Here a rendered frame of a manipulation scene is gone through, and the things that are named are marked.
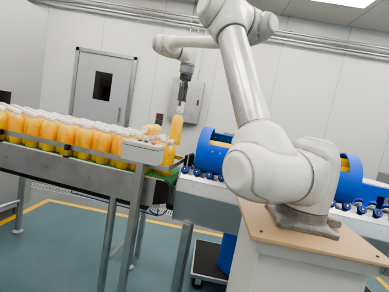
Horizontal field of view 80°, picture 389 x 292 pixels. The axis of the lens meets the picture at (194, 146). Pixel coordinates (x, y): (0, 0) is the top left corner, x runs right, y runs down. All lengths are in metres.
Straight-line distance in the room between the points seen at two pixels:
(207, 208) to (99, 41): 4.47
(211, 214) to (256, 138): 0.91
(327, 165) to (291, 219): 0.19
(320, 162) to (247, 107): 0.25
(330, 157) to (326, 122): 4.40
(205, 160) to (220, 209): 0.30
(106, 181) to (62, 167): 0.30
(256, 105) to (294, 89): 4.26
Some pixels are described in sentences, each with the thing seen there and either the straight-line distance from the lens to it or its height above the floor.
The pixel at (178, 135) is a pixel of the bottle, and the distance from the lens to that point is 1.46.
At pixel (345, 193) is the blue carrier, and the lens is 1.46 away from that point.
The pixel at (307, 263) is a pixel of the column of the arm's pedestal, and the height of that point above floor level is 0.95.
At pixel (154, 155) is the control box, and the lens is 1.20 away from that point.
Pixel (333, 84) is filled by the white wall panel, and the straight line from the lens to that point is 5.23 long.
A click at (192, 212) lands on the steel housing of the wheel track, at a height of 0.71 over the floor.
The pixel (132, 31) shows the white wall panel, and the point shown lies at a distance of 5.18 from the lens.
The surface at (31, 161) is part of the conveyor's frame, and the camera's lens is 1.79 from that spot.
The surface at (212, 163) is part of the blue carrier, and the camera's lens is 1.34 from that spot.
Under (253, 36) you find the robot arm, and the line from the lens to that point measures 1.02.
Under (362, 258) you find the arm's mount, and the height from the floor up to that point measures 1.01.
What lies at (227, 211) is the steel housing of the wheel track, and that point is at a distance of 1.42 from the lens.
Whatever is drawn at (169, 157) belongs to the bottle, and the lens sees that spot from 1.41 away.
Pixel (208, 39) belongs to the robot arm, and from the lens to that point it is 1.26.
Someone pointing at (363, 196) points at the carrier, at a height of 0.93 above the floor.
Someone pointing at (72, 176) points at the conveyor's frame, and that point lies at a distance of 1.61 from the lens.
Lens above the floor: 1.28
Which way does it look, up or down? 7 degrees down
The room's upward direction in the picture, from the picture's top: 10 degrees clockwise
